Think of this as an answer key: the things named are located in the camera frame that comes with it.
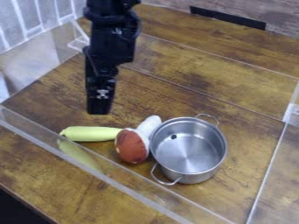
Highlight green handled metal spoon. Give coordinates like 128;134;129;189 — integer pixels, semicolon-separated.
60;126;121;142

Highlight clear acrylic barrier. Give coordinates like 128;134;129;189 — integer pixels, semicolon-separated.
246;82;299;224
0;105;233;224

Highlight brown plush mushroom toy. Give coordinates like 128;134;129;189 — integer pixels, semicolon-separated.
114;115;161;164

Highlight stainless steel pot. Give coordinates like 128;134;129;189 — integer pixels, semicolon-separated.
149;114;228;186

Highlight clear acrylic front barrier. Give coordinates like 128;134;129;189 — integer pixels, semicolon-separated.
0;105;233;224

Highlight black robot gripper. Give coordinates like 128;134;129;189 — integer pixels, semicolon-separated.
82;17;141;115

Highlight clear acrylic right barrier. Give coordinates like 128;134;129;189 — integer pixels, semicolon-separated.
246;82;299;224

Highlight clear acrylic corner bracket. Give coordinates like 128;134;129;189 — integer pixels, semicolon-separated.
68;21;89;53

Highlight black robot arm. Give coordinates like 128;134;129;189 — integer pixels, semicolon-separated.
82;0;141;115

